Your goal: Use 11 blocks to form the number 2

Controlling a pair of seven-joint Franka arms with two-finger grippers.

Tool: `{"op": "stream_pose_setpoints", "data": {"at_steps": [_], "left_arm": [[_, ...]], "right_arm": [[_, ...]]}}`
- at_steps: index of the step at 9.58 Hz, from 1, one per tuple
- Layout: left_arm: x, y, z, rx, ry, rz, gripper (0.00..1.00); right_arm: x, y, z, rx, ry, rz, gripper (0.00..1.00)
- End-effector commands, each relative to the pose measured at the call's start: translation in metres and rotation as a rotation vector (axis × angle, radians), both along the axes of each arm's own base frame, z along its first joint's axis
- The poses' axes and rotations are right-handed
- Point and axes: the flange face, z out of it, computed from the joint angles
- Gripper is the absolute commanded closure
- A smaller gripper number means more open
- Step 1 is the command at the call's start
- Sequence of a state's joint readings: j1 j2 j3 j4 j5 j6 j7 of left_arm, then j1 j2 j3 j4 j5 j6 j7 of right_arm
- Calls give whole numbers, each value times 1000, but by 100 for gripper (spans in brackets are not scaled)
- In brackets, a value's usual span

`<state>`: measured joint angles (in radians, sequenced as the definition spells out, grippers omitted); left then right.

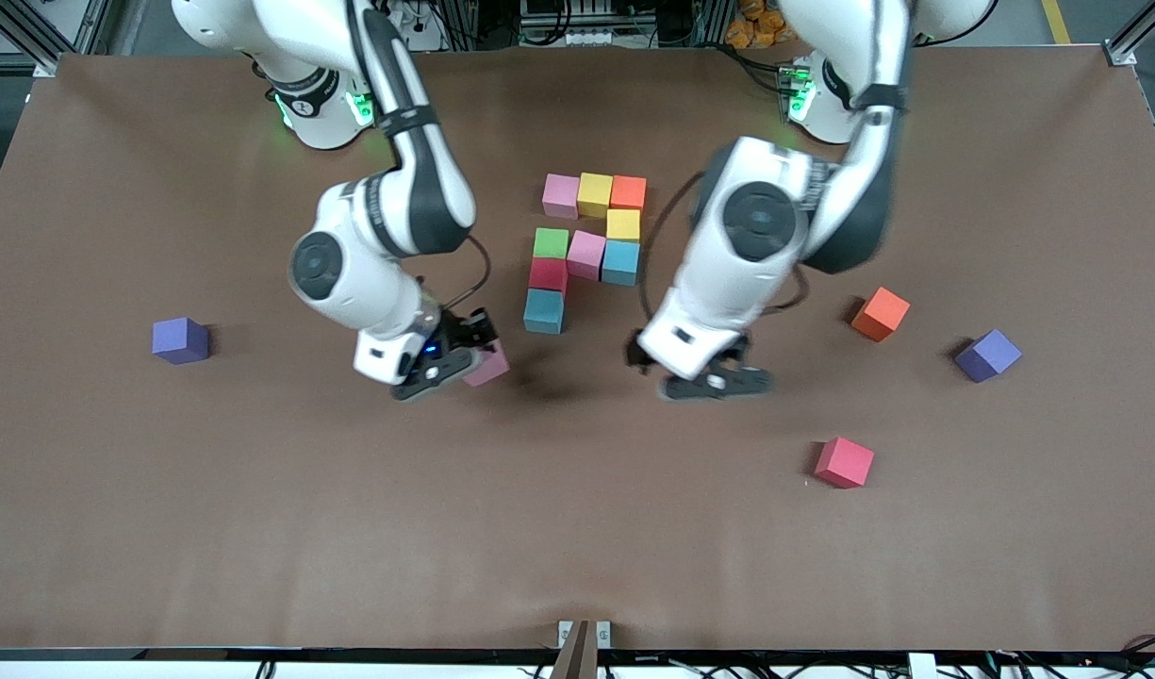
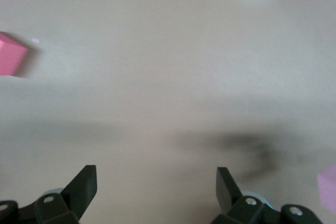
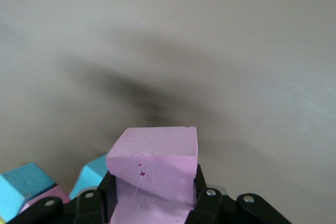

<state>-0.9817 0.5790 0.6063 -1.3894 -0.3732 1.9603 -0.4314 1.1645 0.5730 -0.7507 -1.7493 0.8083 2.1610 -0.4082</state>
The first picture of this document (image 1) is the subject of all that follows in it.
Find equipment rack with cables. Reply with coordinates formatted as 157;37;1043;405
519;0;635;48

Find bundle of floor cables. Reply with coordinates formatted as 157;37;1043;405
973;637;1155;679

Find blue foam block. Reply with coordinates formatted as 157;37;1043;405
523;289;566;336
602;240;641;287

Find bag of orange fruit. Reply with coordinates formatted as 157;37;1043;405
726;0;795;50

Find white power strip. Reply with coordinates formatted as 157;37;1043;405
388;0;446;53

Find metal table edge bracket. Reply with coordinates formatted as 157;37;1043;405
551;620;612;679

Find purple foam block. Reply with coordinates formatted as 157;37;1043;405
955;329;1023;384
152;317;210;365

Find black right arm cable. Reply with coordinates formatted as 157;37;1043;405
442;236;493;314

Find pink foam block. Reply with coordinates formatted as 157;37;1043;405
567;230;607;282
462;341;511;388
542;174;582;222

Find aluminium frame profile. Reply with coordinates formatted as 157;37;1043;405
0;0;116;78
1105;0;1155;69

